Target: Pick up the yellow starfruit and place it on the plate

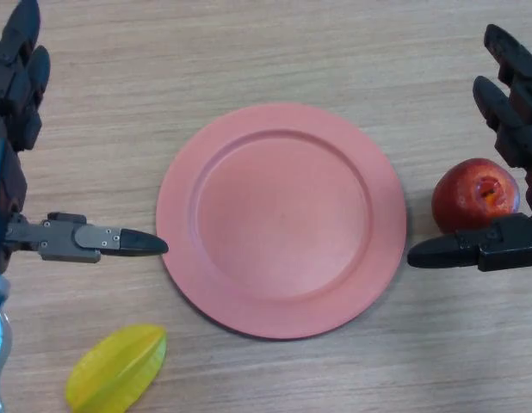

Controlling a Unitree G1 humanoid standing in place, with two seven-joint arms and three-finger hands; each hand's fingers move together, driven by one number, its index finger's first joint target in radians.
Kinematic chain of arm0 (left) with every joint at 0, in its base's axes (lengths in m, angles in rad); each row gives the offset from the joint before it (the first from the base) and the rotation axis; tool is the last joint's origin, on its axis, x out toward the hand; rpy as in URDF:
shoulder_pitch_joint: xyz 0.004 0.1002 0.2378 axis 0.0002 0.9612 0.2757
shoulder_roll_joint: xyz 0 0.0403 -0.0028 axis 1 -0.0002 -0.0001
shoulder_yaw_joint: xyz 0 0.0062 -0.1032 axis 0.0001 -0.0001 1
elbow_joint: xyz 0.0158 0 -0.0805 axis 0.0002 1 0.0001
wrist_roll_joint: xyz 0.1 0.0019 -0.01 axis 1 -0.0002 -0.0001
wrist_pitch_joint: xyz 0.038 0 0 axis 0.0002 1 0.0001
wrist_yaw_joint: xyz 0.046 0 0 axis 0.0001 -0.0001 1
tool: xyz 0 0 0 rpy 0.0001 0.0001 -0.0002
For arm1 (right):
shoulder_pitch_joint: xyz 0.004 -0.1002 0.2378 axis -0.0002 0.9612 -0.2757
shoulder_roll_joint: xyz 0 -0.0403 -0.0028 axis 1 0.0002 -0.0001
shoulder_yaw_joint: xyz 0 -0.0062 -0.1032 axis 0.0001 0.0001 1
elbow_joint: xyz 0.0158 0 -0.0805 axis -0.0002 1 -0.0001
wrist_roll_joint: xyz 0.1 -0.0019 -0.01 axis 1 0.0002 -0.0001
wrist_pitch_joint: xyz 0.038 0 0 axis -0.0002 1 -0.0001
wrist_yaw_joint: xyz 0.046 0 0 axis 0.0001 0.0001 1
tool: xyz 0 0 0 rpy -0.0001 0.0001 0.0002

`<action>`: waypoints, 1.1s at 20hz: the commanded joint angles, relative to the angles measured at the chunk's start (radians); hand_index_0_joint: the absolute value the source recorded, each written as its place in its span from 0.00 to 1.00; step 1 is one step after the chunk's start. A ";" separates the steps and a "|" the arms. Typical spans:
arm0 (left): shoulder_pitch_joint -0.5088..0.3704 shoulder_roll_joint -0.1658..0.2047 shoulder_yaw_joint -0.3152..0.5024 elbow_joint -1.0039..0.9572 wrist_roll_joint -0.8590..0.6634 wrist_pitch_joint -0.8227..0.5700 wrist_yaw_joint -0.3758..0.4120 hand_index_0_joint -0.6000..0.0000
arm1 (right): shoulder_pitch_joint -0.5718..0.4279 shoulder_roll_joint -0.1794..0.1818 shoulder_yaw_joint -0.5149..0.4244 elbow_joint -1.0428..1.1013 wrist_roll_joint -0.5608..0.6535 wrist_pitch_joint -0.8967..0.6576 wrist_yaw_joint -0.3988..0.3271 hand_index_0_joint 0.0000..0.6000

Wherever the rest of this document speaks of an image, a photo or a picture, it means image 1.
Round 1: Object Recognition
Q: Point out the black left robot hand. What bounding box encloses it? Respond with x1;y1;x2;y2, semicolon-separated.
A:
0;0;170;274

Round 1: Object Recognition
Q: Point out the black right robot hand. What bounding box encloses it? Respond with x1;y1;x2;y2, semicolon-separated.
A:
406;23;532;273

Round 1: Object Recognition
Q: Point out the yellow starfruit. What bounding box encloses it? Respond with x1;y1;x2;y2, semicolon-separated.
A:
65;324;169;413

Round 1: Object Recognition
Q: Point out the pink round plate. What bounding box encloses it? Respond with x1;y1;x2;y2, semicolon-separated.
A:
155;102;408;342

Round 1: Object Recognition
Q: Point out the red apple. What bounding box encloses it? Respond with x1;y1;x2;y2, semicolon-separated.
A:
430;157;522;236

